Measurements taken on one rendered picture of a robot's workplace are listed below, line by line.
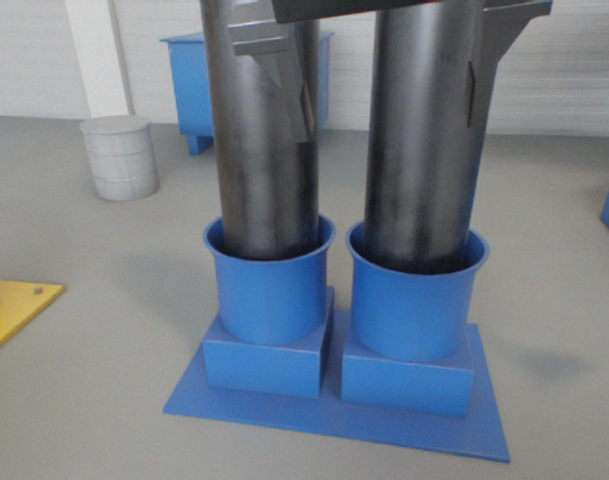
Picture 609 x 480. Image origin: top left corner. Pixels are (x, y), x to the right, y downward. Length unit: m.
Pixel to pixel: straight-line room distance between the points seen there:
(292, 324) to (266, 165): 0.36
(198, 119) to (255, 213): 1.95
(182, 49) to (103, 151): 0.82
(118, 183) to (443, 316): 1.69
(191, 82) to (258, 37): 2.49
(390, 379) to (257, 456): 0.32
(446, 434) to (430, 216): 0.48
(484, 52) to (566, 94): 3.17
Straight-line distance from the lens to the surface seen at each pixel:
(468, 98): 0.38
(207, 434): 1.12
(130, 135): 2.27
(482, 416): 1.18
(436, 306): 0.98
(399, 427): 1.12
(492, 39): 0.35
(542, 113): 3.51
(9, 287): 1.79
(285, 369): 1.11
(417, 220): 0.90
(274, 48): 0.35
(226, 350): 1.12
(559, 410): 1.28
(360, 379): 1.09
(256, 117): 0.88
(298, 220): 0.96
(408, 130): 0.85
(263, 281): 0.98
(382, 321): 1.01
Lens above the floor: 0.84
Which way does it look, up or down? 27 degrees down
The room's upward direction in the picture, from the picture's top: 1 degrees counter-clockwise
